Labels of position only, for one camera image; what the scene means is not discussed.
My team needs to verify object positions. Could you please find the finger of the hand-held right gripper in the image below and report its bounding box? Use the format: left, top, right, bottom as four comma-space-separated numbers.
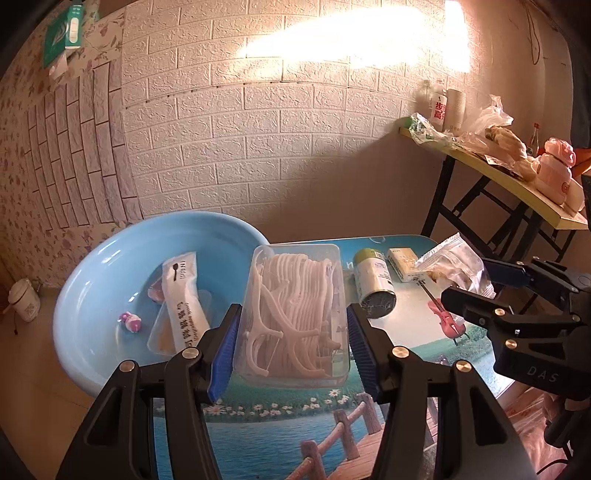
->
441, 285, 581, 341
482, 257, 591, 315

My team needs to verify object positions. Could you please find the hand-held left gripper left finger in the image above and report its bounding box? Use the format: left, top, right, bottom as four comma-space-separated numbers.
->
55, 304, 243, 480

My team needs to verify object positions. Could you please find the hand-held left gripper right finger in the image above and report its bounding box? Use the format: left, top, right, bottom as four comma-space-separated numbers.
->
346, 305, 539, 480

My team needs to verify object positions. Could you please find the clear snack packet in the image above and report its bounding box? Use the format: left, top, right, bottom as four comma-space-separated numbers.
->
414, 233, 497, 298

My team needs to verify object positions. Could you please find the clear box of toothpicks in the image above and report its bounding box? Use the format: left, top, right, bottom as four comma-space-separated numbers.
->
147, 288, 214, 358

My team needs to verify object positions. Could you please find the white paper spoon packet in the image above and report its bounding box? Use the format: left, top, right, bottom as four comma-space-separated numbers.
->
161, 251, 212, 356

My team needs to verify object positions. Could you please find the clear box of floss picks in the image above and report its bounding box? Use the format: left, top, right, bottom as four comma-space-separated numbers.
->
233, 244, 351, 387

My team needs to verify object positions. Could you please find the blue plastic basin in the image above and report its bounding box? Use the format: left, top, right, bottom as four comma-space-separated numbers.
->
53, 211, 270, 400

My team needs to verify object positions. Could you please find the dark cylindrical canister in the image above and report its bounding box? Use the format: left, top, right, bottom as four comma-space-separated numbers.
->
353, 248, 398, 319

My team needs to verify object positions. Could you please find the yellow folding table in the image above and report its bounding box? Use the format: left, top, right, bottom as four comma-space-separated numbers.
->
399, 124, 589, 260

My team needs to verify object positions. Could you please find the small pale yellow box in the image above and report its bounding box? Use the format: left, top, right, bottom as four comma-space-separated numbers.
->
385, 248, 428, 283

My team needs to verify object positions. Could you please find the white box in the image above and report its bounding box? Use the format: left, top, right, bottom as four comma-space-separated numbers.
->
566, 178, 588, 216

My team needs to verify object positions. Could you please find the pink lidded jar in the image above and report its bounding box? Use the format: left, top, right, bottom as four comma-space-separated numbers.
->
536, 137, 577, 206

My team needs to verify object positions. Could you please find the plastic bag of bread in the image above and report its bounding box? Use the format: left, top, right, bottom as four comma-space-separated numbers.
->
462, 95, 537, 182

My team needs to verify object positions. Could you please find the green plastic bag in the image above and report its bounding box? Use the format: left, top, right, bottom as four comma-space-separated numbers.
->
406, 113, 451, 145

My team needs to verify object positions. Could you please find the stack of paper cups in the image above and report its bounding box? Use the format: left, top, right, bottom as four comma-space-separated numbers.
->
445, 89, 467, 136

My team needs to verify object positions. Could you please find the white bottle with red label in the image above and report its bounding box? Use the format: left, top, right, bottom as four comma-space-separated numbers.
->
429, 90, 448, 133

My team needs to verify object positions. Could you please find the clear glass bottle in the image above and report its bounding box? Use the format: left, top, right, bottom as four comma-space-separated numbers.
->
419, 79, 437, 114

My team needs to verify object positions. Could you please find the white bucket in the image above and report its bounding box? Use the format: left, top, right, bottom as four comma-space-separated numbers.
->
7, 278, 41, 323

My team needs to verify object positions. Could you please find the green tissue pack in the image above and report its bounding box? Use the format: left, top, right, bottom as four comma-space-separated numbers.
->
41, 2, 100, 77

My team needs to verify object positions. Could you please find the hanging wire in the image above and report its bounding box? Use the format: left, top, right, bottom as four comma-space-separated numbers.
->
526, 0, 544, 66

